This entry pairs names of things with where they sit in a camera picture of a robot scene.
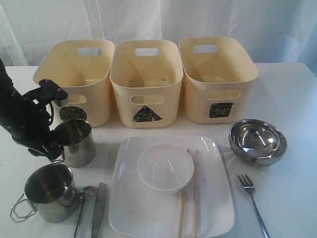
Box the cream bin square mark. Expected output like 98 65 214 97
179 36 259 124

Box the small white bowl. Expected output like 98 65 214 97
137 144 195 194

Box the steel fork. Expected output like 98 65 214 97
237 175 270 238

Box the steel spoon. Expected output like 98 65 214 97
73 186 96 238

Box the cream bin triangle mark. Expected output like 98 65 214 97
110 40 183 128

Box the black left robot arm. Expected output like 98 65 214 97
0 62 68 163

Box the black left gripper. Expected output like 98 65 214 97
0 90 65 162

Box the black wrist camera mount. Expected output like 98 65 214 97
39 79 68 107

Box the white square plate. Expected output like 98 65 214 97
108 136 235 238

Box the white backdrop curtain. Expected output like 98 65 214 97
0 0 317 72

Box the stainless steel bowl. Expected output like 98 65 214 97
228 119 288 167

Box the steel table knife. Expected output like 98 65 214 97
91 182 106 238

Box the cream bin circle mark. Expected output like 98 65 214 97
32 39 115 128

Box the steel mug front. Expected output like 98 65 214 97
10 164 80 223

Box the right wooden chopstick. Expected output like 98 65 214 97
192 150 199 238

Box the left wooden chopstick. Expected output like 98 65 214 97
177 153 194 238

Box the steel mug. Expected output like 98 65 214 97
10 164 80 223
54 119 96 168

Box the wooden chopstick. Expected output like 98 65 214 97
192 150 199 238
177 153 194 238

